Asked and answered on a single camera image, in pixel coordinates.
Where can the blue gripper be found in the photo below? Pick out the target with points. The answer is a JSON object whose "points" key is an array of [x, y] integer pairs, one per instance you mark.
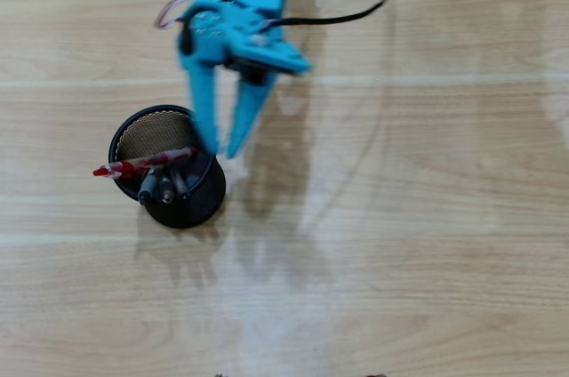
{"points": [[212, 45]]}

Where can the clear pen with black grip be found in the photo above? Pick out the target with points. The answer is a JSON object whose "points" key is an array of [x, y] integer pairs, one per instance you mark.
{"points": [[181, 186]]}

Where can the grey pen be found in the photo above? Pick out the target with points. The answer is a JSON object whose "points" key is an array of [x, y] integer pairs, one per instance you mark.
{"points": [[165, 190]]}

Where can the red clear pen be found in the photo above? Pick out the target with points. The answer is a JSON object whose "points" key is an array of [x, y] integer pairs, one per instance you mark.
{"points": [[133, 167]]}

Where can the dark blue pen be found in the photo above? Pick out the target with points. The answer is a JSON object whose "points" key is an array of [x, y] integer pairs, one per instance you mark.
{"points": [[145, 191]]}

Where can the black mesh pen holder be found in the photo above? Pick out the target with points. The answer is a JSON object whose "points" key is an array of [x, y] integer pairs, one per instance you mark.
{"points": [[191, 212]]}

